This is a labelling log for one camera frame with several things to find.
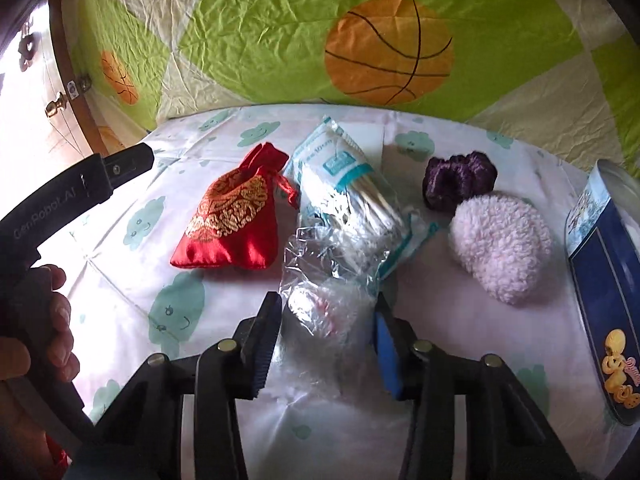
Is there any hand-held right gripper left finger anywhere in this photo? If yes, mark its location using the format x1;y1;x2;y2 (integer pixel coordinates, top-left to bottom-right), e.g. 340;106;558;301
75;291;283;480

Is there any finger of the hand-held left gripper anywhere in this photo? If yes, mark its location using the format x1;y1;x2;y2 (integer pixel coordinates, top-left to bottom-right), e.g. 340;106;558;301
100;142;155;191

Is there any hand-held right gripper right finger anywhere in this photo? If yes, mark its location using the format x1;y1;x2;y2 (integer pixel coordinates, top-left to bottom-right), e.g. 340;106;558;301
375;294;576;480

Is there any clear plastic bag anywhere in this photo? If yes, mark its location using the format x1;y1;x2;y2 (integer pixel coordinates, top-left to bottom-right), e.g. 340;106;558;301
277;225;396;356

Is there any red satin pouch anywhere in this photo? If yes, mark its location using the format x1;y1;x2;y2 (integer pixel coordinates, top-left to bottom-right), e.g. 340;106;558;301
170;142;301;270

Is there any pink fluffy pad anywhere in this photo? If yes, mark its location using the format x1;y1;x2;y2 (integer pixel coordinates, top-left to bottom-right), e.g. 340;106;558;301
447;197;553;307

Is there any cotton swab packet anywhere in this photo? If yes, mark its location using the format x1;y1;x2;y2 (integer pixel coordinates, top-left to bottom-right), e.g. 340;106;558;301
285;116;441;281

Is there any purple scrunchie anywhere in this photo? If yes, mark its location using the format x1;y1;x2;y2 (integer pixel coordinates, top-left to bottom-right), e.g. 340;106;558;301
422;151;498;211

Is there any blue round tin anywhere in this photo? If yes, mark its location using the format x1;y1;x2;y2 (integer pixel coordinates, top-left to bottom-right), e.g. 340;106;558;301
565;159;640;426

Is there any person's left hand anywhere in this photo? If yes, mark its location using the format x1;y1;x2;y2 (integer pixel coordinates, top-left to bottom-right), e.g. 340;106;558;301
31;263;82;386

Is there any wooden door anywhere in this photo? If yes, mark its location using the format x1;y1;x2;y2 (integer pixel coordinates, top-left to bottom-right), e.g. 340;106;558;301
0;0;151;171

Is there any brass door knob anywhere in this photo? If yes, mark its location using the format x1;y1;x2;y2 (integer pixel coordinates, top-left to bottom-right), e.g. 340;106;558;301
44;91;68;118

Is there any cloud printed bedsheet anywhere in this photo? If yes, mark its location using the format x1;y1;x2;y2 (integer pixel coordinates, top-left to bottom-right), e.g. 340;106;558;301
65;102;640;480

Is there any basketball printed sheet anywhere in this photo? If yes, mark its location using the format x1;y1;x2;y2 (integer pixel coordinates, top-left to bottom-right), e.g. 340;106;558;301
60;0;640;181

